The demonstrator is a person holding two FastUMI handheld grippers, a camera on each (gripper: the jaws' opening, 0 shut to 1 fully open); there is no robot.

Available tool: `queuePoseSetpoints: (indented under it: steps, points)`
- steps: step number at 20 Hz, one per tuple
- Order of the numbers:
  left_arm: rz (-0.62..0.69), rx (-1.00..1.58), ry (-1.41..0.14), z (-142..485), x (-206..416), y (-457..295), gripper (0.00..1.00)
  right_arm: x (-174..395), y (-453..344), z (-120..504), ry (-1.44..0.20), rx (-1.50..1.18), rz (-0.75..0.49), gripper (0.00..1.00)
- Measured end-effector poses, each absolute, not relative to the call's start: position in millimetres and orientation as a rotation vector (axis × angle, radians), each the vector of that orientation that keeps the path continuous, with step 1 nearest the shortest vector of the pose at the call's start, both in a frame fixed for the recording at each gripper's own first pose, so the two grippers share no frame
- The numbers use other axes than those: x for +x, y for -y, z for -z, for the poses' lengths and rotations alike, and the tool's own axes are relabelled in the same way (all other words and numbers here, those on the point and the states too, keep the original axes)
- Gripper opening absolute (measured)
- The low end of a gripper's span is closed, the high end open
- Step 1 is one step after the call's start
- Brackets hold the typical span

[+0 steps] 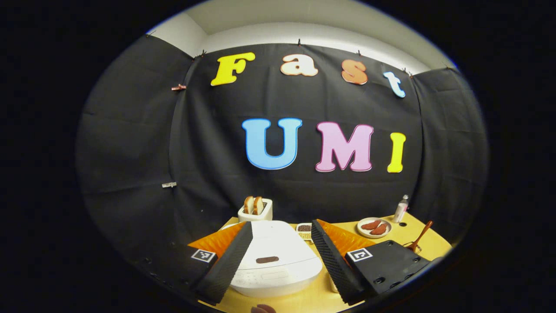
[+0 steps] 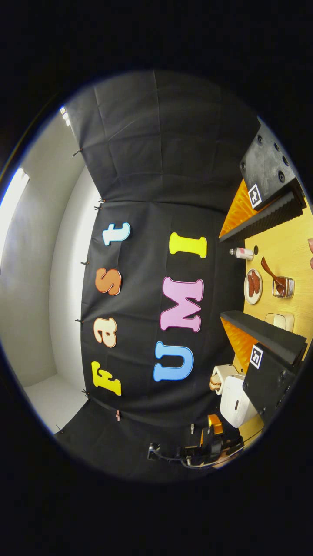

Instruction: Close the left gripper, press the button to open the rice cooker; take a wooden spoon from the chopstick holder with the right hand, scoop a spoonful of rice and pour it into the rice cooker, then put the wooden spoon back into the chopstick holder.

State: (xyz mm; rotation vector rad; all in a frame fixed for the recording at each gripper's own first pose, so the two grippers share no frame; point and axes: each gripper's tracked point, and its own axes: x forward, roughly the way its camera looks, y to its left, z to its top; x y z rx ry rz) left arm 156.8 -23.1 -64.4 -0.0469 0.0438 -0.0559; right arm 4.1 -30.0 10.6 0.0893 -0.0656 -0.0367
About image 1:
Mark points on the white toaster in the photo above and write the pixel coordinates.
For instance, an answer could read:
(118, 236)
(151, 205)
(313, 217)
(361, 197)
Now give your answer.
(256, 217)

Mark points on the brown wooden spoon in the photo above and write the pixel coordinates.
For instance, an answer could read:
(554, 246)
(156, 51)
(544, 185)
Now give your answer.
(421, 234)

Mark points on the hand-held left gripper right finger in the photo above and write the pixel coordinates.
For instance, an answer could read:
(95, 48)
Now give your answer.
(332, 261)

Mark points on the white round plate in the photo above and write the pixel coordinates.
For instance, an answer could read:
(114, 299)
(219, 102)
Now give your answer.
(362, 232)

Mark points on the toast bread slice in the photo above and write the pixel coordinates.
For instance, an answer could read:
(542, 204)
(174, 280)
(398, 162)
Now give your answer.
(259, 205)
(248, 205)

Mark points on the white rice cooker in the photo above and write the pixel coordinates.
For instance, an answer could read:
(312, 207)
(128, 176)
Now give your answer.
(278, 274)

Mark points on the small clear bottle pink label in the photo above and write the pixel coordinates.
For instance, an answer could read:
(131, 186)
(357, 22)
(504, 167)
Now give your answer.
(400, 212)

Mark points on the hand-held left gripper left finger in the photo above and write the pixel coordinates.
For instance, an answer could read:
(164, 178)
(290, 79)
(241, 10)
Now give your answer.
(228, 261)

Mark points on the copper cloth clip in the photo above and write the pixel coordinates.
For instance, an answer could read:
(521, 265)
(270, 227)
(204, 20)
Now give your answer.
(178, 87)

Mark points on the black backdrop cloth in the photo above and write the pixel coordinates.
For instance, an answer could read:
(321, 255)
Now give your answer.
(152, 152)

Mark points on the silver cloth clip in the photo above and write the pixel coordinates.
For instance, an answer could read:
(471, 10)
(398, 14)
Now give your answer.
(169, 184)

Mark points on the brown sausage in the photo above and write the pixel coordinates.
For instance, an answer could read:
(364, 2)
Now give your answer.
(380, 229)
(371, 224)

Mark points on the white divided grain dish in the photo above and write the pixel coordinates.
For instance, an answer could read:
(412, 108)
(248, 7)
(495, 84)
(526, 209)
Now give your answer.
(304, 228)

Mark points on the clear chopstick holder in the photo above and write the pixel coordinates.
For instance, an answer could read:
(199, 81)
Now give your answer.
(415, 248)

